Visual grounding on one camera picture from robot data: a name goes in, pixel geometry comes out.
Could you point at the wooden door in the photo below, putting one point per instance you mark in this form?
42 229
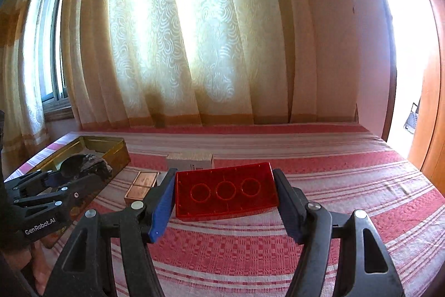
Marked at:
431 109

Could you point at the red striped bed sheet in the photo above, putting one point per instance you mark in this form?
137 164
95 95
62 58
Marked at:
313 171

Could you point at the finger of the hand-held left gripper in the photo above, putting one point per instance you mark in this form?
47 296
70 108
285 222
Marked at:
41 180
69 194

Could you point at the beige patterned cardboard box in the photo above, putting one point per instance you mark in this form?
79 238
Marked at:
189 160

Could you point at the gold metal tin tray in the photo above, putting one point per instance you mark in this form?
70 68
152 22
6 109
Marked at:
104 151

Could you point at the copper-coloured box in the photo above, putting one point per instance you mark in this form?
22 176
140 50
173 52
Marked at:
142 184

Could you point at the yellow patterned curtain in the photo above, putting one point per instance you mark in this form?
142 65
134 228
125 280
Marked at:
191 32

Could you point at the wooden window sill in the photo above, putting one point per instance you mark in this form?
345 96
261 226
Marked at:
59 111

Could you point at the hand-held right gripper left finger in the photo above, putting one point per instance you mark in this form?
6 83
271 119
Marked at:
161 206

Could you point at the window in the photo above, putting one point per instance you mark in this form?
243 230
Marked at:
52 39

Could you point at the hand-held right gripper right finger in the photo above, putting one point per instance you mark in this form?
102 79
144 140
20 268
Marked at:
288 206

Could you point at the red toy brick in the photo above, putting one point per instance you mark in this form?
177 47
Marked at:
226 192

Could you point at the white lace curtain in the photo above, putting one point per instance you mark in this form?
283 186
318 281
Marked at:
21 91

